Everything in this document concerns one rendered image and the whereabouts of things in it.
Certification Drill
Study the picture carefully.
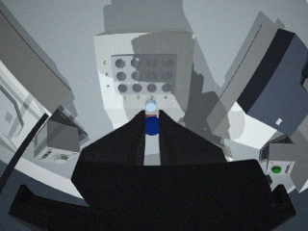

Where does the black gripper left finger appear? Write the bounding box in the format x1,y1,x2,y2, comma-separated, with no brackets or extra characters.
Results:
76,110,145,166

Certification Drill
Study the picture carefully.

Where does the white block with round holes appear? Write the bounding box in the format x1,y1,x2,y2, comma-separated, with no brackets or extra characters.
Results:
93,28,195,129

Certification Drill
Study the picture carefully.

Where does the grey bench mat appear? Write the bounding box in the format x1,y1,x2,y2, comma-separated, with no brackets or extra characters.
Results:
0,0,308,175

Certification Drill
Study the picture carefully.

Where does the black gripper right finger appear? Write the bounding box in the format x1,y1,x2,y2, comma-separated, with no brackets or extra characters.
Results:
159,110,227,166

